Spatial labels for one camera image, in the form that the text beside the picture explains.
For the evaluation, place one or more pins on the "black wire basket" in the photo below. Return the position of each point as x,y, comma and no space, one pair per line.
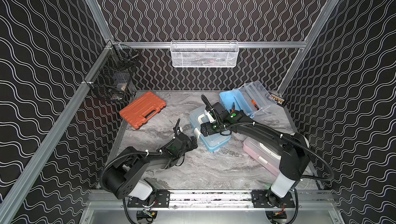
113,80

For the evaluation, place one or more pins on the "orange screwdriver in tray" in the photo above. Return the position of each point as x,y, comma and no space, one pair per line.
255,104

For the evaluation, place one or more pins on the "pink toolbox with clear lid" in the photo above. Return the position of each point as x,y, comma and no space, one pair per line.
263,155

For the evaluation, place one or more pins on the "red plastic tool case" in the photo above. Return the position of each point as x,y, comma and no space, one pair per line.
141,110

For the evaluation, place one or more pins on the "screwdriver bit holder box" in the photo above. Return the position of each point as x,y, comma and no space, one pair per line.
279,100

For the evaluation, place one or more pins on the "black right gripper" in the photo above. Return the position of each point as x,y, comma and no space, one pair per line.
207,125

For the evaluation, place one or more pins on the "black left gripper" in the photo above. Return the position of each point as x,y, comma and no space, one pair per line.
190,142

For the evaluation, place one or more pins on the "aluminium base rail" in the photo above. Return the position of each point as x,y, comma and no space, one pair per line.
218,199

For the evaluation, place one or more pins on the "blue toolbox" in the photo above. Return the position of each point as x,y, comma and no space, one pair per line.
240,99
212,142

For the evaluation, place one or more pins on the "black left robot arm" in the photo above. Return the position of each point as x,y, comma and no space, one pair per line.
122,176

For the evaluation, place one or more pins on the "white wire mesh basket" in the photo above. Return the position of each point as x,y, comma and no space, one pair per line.
204,54

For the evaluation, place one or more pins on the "white tape roll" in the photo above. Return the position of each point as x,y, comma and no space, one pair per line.
306,140

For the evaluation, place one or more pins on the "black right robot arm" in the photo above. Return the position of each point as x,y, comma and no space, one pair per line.
292,148

